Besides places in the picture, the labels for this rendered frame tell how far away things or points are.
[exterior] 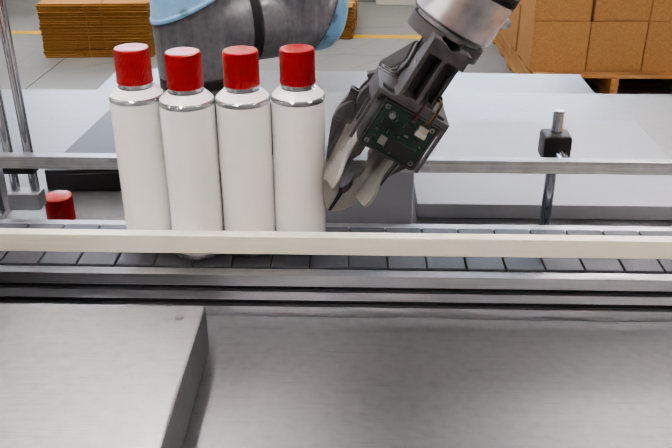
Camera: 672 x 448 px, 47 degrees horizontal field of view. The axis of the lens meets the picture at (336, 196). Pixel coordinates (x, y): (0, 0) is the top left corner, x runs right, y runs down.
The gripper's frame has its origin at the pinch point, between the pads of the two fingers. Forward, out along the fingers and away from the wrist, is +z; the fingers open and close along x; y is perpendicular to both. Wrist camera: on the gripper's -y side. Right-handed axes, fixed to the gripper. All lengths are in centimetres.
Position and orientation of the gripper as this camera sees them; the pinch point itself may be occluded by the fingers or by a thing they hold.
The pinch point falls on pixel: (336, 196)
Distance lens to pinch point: 77.8
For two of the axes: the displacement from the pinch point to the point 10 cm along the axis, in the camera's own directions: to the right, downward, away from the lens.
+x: 8.7, 4.6, 2.0
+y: -0.2, 4.4, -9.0
